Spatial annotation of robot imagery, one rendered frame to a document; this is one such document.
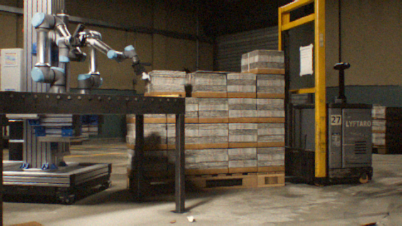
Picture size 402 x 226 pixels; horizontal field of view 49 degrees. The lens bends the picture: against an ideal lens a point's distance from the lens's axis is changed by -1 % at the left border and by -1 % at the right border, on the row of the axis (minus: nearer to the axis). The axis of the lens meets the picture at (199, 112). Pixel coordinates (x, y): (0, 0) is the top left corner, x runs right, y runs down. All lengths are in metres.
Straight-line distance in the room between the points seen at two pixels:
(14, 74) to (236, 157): 2.06
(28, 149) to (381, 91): 7.86
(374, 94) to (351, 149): 5.78
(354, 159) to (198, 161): 1.56
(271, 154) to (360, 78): 6.41
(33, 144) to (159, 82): 1.17
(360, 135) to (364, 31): 6.10
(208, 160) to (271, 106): 0.80
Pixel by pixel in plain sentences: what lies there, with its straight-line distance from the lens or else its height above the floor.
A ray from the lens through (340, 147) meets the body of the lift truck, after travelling 4.52.
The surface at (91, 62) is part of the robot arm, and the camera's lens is 4.26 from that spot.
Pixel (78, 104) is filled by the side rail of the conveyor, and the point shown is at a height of 0.74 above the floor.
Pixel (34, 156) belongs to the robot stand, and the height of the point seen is 0.33.
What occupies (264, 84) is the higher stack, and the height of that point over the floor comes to 0.96.
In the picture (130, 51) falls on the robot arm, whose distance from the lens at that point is 4.03.
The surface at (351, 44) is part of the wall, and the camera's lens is 10.68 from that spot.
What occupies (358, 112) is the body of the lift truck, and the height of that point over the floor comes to 0.70.
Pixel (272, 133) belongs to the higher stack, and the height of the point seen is 0.50.
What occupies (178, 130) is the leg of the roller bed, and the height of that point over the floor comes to 0.57.
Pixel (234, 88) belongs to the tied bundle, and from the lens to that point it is 4.13.
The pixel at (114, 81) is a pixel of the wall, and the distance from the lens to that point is 11.41.
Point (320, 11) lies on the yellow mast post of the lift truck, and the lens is 4.45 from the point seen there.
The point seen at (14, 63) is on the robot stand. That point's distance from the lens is 4.03.
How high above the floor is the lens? 0.67
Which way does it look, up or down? level
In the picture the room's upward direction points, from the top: straight up
